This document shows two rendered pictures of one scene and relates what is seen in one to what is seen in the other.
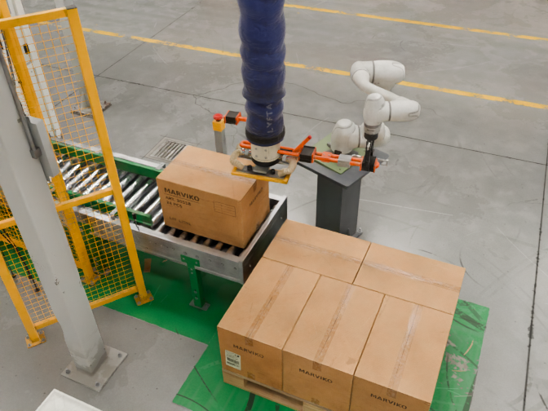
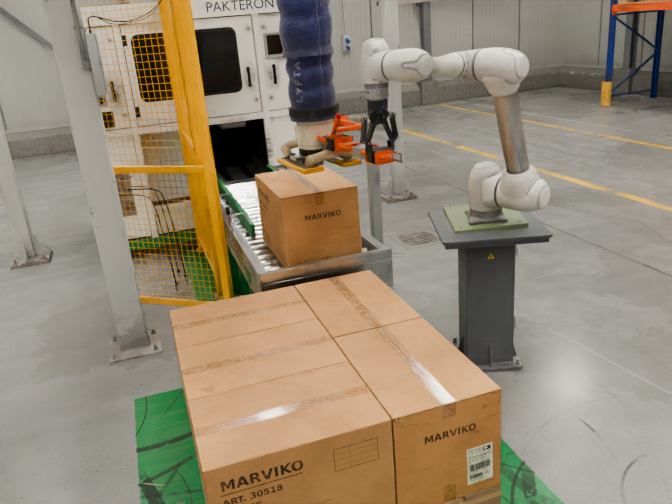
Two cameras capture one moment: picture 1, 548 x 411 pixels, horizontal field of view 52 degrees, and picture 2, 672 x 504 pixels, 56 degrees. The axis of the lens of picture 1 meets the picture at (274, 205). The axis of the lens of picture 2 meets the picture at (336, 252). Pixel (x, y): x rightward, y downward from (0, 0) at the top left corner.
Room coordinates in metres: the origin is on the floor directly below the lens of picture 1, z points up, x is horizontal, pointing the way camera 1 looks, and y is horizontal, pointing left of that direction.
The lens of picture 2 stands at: (0.83, -2.14, 1.73)
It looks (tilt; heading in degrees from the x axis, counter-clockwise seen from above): 20 degrees down; 48
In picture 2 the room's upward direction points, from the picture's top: 5 degrees counter-clockwise
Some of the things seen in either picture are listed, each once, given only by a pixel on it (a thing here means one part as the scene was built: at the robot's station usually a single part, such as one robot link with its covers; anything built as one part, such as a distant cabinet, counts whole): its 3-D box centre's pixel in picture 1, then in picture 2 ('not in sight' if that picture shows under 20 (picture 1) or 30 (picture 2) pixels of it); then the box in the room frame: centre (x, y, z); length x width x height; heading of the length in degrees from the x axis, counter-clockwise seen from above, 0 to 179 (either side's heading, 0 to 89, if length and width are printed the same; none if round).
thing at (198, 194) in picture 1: (215, 195); (306, 215); (2.93, 0.39, 0.75); 0.60 x 0.40 x 0.40; 65
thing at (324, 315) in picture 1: (344, 317); (313, 386); (2.21, -0.41, 0.34); 1.20 x 1.00 x 0.40; 65
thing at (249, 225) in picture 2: (54, 195); (225, 200); (3.17, 1.56, 0.60); 1.60 x 0.10 x 0.09; 65
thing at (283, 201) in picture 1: (264, 229); (327, 265); (2.76, 0.07, 0.58); 0.70 x 0.03 x 0.06; 155
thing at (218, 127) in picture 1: (223, 177); (376, 231); (3.46, 0.38, 0.50); 0.07 x 0.07 x 1.00; 65
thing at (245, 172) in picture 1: (261, 171); (299, 161); (2.65, 0.07, 1.14); 0.34 x 0.10 x 0.05; 72
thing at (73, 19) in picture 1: (50, 201); (152, 159); (2.54, 1.28, 1.05); 0.87 x 0.10 x 2.10; 117
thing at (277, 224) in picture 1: (265, 241); (329, 284); (2.76, 0.07, 0.47); 0.70 x 0.03 x 0.15; 155
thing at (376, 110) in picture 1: (376, 108); (377, 60); (2.56, -0.54, 1.58); 0.13 x 0.11 x 0.16; 90
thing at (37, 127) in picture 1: (33, 144); (96, 64); (2.25, 1.13, 1.62); 0.20 x 0.05 x 0.30; 65
